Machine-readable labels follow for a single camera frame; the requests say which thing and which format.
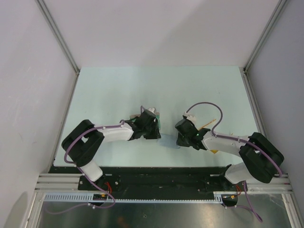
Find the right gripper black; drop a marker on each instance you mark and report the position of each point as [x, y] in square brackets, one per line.
[180, 143]

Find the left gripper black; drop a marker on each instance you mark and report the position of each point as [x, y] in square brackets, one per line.
[156, 134]

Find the light blue cleaning cloth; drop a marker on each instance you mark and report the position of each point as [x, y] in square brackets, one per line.
[168, 141]

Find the yellow sunglasses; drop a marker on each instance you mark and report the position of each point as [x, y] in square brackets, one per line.
[209, 125]

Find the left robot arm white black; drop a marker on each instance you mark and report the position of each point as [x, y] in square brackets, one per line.
[83, 142]

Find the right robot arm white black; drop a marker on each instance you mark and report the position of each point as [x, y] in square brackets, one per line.
[261, 160]

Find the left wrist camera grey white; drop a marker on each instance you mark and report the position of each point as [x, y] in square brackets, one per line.
[153, 110]

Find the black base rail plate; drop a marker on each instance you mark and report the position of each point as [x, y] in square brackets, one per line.
[162, 183]

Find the white slotted cable duct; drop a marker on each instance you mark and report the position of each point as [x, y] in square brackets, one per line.
[92, 198]

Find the right aluminium side rail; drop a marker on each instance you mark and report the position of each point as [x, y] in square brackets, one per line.
[253, 102]

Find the aluminium frame crossbar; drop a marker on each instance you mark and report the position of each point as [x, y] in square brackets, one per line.
[70, 182]

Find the right aluminium frame post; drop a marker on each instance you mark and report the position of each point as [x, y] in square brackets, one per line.
[275, 16]

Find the aluminium frame post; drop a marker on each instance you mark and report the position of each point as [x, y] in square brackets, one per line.
[57, 34]
[275, 16]

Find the left aluminium frame post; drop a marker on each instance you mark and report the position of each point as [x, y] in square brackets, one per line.
[57, 34]

